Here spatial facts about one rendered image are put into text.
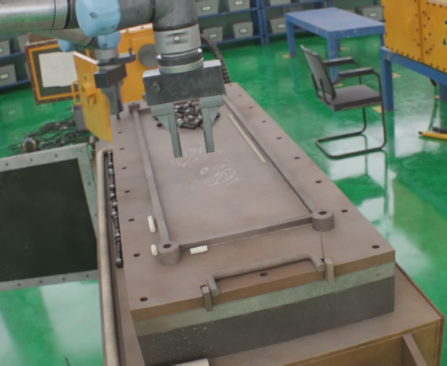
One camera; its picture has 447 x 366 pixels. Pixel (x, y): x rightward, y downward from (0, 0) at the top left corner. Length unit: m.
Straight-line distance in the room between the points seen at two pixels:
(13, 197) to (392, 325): 1.66
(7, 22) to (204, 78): 0.34
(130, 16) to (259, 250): 0.46
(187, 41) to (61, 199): 1.45
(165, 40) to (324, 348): 0.57
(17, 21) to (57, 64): 4.40
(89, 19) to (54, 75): 4.53
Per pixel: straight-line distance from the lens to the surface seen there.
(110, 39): 1.73
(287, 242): 1.11
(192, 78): 1.02
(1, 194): 2.40
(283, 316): 1.05
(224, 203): 1.28
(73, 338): 3.37
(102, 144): 2.21
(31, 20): 1.04
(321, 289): 1.04
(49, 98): 5.54
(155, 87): 0.99
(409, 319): 1.11
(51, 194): 2.36
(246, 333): 1.05
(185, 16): 0.99
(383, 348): 1.09
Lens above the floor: 1.90
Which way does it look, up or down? 22 degrees down
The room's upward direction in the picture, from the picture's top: 8 degrees counter-clockwise
